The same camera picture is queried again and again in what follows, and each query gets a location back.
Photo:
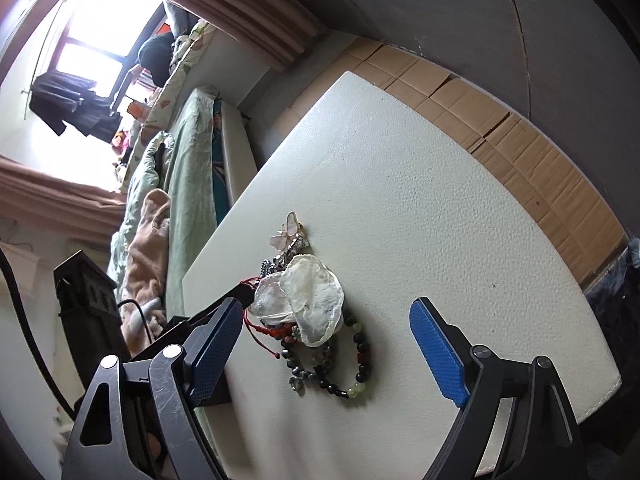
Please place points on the dark bag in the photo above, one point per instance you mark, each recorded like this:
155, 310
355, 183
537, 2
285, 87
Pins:
617, 305

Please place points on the flattened cardboard sheet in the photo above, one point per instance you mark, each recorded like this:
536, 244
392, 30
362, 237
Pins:
525, 135

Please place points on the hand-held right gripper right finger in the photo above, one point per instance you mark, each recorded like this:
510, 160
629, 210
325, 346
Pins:
437, 355

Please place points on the dark cloth bundle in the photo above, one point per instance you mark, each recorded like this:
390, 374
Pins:
156, 57

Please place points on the translucent white shell dish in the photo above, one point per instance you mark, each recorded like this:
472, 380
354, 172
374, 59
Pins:
310, 300

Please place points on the dark hanging clothes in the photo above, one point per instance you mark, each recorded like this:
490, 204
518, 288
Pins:
70, 102

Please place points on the pink pleated curtain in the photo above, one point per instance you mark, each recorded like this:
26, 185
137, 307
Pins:
55, 190

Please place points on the bed with green quilt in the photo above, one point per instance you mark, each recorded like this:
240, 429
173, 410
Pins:
187, 185

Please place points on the pearly butterfly hair clip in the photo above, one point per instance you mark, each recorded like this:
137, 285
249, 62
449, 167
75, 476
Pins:
287, 230

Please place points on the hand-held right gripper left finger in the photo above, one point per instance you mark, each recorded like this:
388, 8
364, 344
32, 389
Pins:
217, 347

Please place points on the floral patterned bedding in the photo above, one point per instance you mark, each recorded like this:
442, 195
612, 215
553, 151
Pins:
182, 67

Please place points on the white bed board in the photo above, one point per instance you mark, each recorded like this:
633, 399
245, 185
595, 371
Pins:
237, 150

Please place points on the pink plush blanket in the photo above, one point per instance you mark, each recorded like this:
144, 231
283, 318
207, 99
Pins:
145, 255

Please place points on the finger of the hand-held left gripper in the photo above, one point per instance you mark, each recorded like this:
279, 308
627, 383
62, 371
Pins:
202, 310

